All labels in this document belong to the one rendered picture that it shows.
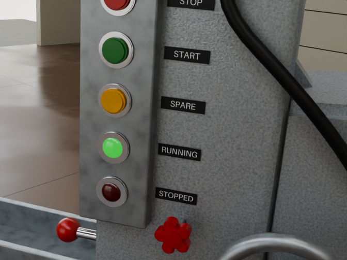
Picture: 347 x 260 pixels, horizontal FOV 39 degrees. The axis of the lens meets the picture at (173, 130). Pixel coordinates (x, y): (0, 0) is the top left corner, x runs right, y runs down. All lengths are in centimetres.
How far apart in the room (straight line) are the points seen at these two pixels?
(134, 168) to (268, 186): 14
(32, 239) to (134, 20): 46
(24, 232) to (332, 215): 51
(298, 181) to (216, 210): 9
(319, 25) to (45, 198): 498
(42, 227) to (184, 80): 43
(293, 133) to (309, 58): 683
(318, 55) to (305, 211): 676
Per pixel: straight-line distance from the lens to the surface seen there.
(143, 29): 48
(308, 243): 48
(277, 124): 49
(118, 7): 48
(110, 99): 50
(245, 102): 49
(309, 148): 51
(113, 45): 49
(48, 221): 83
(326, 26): 720
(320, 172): 52
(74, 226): 65
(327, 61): 722
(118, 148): 51
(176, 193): 54
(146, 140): 51
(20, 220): 85
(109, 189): 53
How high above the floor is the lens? 149
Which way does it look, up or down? 19 degrees down
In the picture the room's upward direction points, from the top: 4 degrees clockwise
